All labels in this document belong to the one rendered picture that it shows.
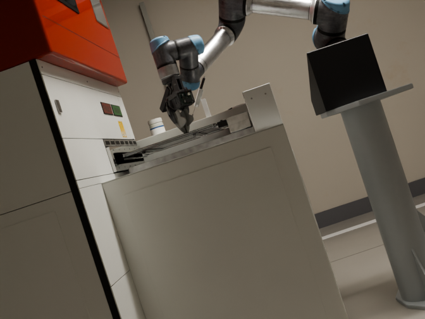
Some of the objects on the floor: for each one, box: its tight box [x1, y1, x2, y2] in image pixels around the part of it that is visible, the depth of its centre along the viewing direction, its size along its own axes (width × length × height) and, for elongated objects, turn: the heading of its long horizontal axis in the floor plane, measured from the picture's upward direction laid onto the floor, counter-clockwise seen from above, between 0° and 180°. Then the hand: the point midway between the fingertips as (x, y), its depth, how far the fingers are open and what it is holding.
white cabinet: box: [102, 124, 348, 319], centre depth 217 cm, size 64×96×82 cm, turn 84°
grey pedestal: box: [321, 83, 425, 310], centre depth 210 cm, size 51×44×82 cm
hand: (184, 131), depth 196 cm, fingers closed
